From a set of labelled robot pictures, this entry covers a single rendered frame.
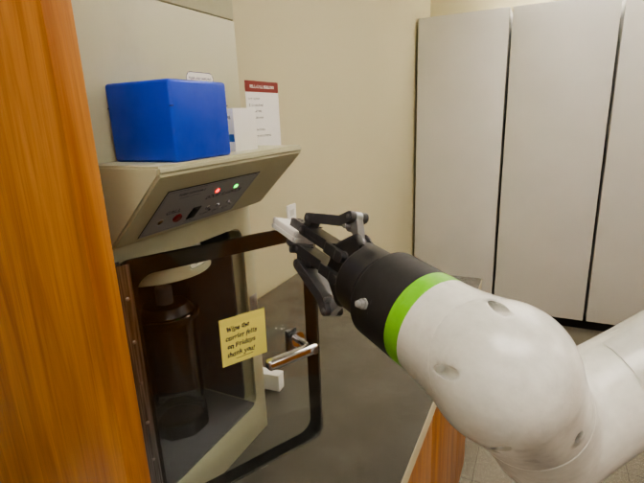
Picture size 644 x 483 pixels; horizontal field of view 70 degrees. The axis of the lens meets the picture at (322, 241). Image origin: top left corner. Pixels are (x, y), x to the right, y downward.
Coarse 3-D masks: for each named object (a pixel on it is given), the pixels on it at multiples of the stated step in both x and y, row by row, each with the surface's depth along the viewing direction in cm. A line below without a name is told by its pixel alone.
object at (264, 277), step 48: (240, 240) 66; (144, 288) 59; (192, 288) 63; (240, 288) 67; (288, 288) 73; (144, 336) 60; (192, 336) 64; (288, 336) 74; (192, 384) 65; (240, 384) 70; (288, 384) 76; (192, 432) 67; (240, 432) 72; (288, 432) 79; (192, 480) 69
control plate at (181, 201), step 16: (240, 176) 64; (256, 176) 69; (176, 192) 54; (192, 192) 57; (208, 192) 60; (224, 192) 65; (240, 192) 69; (160, 208) 54; (176, 208) 57; (192, 208) 61; (224, 208) 70; (160, 224) 58; (176, 224) 62
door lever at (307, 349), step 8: (296, 336) 75; (304, 336) 76; (296, 344) 75; (304, 344) 73; (312, 344) 72; (288, 352) 70; (296, 352) 70; (304, 352) 70; (312, 352) 71; (272, 360) 68; (280, 360) 68; (288, 360) 69; (296, 360) 70; (272, 368) 67
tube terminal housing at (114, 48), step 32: (96, 0) 52; (128, 0) 56; (96, 32) 53; (128, 32) 57; (160, 32) 61; (192, 32) 66; (224, 32) 73; (96, 64) 53; (128, 64) 57; (160, 64) 62; (192, 64) 67; (224, 64) 74; (96, 96) 53; (96, 128) 54; (192, 224) 70; (224, 224) 77; (128, 256) 59
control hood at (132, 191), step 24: (120, 168) 50; (144, 168) 49; (168, 168) 49; (192, 168) 52; (216, 168) 56; (240, 168) 62; (264, 168) 69; (120, 192) 51; (144, 192) 49; (264, 192) 79; (120, 216) 52; (144, 216) 53; (216, 216) 71; (120, 240) 53
